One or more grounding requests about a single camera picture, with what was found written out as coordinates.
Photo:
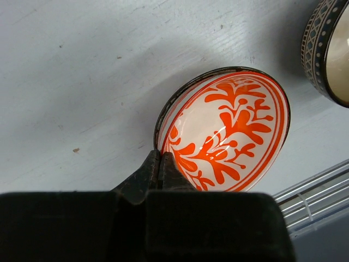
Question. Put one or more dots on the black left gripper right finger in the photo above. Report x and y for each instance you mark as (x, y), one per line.
(170, 178)

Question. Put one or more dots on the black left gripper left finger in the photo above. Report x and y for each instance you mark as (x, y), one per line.
(135, 187)

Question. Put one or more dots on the orange floral white bowl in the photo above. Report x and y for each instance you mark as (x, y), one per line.
(225, 128)

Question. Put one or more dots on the brown bowl dark patterned rim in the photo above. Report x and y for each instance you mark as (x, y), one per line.
(324, 50)

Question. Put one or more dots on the white cable tie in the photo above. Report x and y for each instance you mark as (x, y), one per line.
(306, 207)

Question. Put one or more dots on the aluminium table edge rail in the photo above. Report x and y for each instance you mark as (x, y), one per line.
(326, 194)

